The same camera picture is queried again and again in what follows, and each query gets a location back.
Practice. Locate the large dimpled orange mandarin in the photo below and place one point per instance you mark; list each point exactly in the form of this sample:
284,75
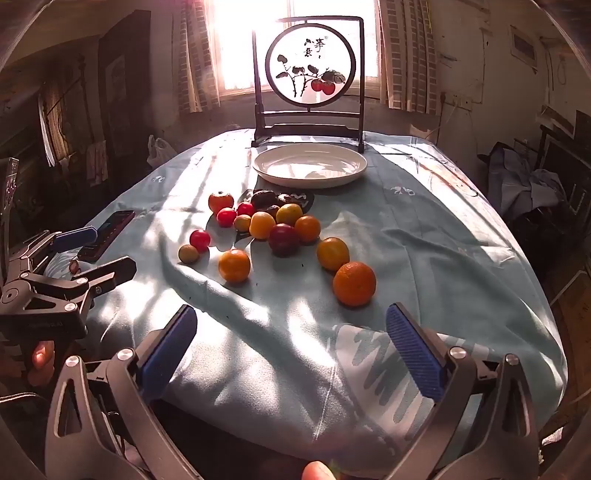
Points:
354,284

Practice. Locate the checked beige curtain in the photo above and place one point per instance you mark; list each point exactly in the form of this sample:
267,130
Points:
198,55
408,55

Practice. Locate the hanging checked towel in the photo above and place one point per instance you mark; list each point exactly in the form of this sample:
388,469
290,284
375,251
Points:
98,162

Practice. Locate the person's right hand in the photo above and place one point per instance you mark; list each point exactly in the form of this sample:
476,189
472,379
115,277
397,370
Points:
318,471

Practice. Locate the round painted screen on stand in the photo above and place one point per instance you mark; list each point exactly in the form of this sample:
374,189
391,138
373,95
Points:
295,55

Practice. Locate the small yellow plum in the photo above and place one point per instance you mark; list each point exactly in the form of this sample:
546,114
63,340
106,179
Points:
242,223
188,254

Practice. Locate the dark brown shiny ball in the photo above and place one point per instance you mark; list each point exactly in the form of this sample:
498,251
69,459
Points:
263,199
273,210
286,198

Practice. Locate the pile of grey clothes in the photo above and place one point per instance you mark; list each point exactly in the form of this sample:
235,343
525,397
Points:
512,180

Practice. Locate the white oval plate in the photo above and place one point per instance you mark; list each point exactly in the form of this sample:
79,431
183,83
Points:
286,167

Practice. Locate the dark wooden cabinet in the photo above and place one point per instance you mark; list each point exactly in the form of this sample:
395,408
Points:
124,92

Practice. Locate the person's left hand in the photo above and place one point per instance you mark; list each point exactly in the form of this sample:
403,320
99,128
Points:
41,360

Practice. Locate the black smartphone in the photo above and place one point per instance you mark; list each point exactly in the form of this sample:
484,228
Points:
108,230

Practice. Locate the dark red plum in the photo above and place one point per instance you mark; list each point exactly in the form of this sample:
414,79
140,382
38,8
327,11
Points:
283,240

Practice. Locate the white plastic bag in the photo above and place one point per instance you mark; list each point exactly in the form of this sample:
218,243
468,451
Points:
160,151

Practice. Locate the yellow green mandarin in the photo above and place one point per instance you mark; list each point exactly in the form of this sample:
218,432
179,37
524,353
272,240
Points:
289,213

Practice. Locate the light blue printed tablecloth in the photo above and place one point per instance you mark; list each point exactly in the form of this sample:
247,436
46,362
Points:
277,327

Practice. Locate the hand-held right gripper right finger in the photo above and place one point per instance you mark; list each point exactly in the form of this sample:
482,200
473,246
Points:
415,355

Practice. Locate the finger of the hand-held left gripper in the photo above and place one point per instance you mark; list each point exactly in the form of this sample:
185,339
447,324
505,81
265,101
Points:
74,238
108,272

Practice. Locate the red cherry tomato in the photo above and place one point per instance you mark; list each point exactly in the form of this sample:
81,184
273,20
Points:
245,209
226,217
200,240

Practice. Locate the bright window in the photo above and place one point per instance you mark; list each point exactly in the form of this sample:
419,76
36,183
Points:
240,46

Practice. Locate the white wall socket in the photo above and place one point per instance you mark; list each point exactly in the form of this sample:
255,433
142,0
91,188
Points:
457,100

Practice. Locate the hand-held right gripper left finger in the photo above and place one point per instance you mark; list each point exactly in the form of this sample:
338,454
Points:
166,355

